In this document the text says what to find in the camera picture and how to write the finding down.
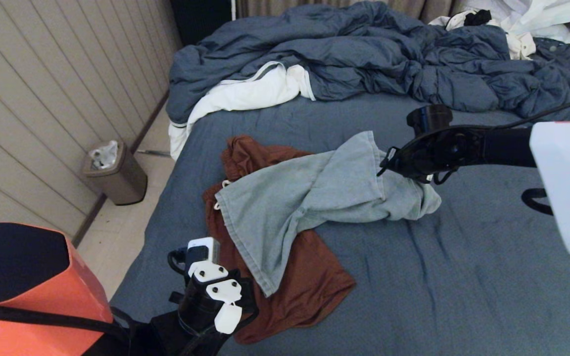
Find light blue denim jeans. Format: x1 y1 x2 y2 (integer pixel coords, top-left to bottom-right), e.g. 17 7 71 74
213 131 442 298

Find rust brown shorts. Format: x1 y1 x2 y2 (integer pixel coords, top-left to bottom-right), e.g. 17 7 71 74
202 136 357 345

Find dark blue crumpled duvet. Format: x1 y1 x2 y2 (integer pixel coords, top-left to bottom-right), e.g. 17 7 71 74
166 0 570 123

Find blue bed sheet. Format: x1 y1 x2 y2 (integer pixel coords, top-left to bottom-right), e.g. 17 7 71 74
109 91 570 356

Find beige curtain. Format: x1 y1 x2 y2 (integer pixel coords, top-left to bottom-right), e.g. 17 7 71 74
236 0 469 25

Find small black garment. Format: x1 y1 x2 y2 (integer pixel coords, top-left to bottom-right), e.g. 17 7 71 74
463 9 492 26

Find cream jacket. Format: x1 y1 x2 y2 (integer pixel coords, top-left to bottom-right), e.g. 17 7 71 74
428 11 536 60

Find brown trash bin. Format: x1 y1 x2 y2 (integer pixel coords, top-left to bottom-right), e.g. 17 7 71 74
82 140 148 206

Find dark denim garment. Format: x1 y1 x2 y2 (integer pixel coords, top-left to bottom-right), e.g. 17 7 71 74
532 38 570 104

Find white shirt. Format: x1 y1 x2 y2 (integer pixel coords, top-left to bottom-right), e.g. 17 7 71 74
463 0 570 45

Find white plastic bin bag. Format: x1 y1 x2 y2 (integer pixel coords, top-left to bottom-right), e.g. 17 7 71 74
89 140 118 170

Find black cabinet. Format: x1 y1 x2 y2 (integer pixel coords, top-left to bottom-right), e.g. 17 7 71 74
169 0 234 46

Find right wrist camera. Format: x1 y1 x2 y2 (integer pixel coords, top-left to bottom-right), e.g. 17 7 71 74
406 104 454 138

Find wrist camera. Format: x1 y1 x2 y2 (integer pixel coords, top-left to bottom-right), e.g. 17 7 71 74
167 237 243 337
406 104 454 138

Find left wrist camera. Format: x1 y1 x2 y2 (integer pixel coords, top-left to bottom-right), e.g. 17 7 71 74
167 237 243 337

